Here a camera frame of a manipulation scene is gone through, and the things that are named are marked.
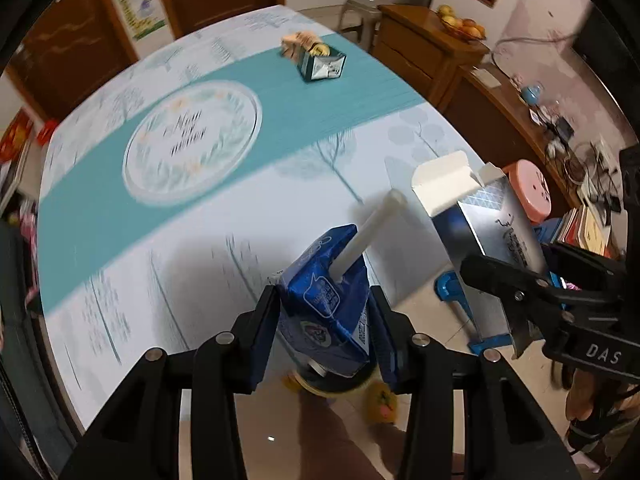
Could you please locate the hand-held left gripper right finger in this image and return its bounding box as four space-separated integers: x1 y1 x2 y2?
369 285 571 480

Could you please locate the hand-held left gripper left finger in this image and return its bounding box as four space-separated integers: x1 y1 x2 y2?
59 285 281 480

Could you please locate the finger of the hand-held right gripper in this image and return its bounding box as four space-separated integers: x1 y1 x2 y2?
460 254 567 342
541 242 623 292

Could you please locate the silver blue cardboard box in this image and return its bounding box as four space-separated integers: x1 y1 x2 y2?
411 150 551 361

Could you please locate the blue milk carton with straw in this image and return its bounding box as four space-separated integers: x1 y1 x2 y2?
272 190 408 378

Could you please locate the yellow trash bin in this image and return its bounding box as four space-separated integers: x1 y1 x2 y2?
292 360 378 401

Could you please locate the person's right hand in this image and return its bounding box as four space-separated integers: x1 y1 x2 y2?
566 362 608 423

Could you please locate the stack of books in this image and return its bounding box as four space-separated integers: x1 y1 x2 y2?
555 205 623 258

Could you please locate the pink plastic stool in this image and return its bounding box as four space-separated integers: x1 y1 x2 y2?
502 159 551 226

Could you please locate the person's right leg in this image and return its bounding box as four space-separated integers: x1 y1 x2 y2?
295 395 403 480

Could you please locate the tree print tablecloth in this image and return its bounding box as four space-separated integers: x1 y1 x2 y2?
37 5 476 441

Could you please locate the brown wooden cabinet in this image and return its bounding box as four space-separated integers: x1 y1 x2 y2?
372 4 601 211

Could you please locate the fruit bowl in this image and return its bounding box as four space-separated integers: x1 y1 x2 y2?
437 5 487 42

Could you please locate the green drink carton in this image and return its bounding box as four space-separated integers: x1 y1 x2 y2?
298 46 347 82

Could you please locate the peach crumpled wrapper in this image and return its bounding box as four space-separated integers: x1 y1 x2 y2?
280 31 331 59

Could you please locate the grey plastic stool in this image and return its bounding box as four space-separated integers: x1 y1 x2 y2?
337 0 383 43

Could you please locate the large red gift box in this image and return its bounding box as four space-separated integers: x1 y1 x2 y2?
0 110 33 161

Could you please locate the giraffe height chart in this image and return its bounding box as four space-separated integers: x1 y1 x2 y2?
102 0 168 42

